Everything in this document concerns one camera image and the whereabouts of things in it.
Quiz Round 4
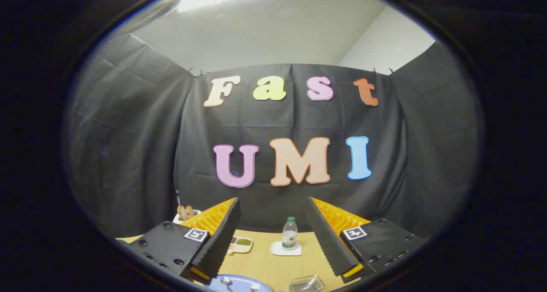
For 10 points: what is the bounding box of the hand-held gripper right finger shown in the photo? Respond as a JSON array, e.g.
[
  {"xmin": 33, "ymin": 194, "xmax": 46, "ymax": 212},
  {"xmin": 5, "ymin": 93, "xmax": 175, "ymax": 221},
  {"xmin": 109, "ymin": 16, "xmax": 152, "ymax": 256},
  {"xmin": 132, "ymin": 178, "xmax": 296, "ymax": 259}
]
[{"xmin": 307, "ymin": 197, "xmax": 428, "ymax": 284}]

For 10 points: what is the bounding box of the perforated metal basket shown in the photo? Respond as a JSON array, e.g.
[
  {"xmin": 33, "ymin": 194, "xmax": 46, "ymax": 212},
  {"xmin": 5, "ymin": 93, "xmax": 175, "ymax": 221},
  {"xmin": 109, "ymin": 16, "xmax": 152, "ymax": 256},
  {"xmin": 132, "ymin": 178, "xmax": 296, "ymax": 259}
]
[{"xmin": 289, "ymin": 275, "xmax": 325, "ymax": 292}]

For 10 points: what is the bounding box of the white toaster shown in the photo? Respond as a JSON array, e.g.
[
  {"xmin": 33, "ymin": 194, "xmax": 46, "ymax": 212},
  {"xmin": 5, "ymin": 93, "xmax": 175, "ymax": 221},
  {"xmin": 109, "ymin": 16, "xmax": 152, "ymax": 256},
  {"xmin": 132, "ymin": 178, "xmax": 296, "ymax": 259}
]
[{"xmin": 173, "ymin": 209, "xmax": 202, "ymax": 224}]

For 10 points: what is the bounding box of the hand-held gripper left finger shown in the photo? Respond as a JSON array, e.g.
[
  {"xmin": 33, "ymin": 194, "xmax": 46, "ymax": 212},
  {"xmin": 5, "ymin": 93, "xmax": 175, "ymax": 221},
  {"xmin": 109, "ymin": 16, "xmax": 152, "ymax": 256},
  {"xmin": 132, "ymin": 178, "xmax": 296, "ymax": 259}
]
[{"xmin": 115, "ymin": 197, "xmax": 241, "ymax": 284}]

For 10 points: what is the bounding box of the clear water bottle green cap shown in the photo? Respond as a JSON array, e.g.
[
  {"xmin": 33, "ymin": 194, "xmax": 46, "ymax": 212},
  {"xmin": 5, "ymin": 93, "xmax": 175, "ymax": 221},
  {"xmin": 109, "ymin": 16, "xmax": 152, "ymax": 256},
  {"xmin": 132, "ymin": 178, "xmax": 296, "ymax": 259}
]
[{"xmin": 282, "ymin": 217, "xmax": 298, "ymax": 251}]

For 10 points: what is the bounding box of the white divided dish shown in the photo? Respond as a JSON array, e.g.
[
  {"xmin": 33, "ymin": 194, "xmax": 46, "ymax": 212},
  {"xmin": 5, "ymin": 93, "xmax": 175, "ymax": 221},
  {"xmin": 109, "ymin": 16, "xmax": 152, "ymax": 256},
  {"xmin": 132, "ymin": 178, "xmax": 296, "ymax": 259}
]
[{"xmin": 228, "ymin": 236, "xmax": 253, "ymax": 255}]

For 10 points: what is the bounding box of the blue plate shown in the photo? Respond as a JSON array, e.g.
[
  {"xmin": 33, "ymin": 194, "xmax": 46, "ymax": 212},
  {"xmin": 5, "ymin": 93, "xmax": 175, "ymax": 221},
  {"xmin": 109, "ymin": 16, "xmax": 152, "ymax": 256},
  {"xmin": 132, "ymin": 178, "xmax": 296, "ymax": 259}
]
[{"xmin": 209, "ymin": 274, "xmax": 272, "ymax": 292}]

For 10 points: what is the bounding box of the white square coaster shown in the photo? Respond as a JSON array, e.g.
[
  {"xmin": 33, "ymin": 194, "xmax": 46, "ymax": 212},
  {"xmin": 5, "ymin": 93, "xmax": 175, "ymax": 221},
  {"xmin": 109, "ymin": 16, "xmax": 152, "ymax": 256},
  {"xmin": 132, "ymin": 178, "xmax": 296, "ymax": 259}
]
[{"xmin": 270, "ymin": 241, "xmax": 302, "ymax": 257}]

